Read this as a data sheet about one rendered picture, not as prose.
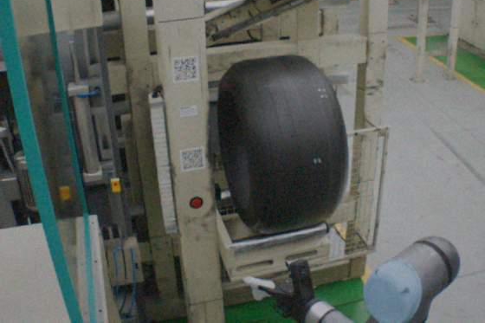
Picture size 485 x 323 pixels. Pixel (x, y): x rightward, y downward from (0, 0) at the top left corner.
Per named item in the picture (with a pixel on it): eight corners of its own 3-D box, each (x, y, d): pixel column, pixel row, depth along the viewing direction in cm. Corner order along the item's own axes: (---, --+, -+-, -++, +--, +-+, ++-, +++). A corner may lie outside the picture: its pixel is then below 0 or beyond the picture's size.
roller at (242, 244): (230, 256, 177) (230, 246, 175) (227, 248, 181) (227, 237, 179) (328, 235, 185) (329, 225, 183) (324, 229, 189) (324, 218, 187)
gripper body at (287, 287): (269, 307, 139) (300, 332, 130) (273, 281, 136) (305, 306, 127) (291, 298, 143) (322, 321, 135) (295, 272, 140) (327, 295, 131)
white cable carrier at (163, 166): (166, 234, 177) (150, 100, 156) (164, 225, 181) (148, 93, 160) (179, 231, 178) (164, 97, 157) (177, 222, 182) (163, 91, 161)
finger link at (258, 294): (238, 298, 139) (272, 306, 137) (240, 281, 137) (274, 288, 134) (242, 292, 142) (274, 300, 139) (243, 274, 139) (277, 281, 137)
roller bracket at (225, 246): (227, 270, 175) (225, 247, 170) (201, 206, 209) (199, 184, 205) (236, 268, 176) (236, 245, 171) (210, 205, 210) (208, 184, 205)
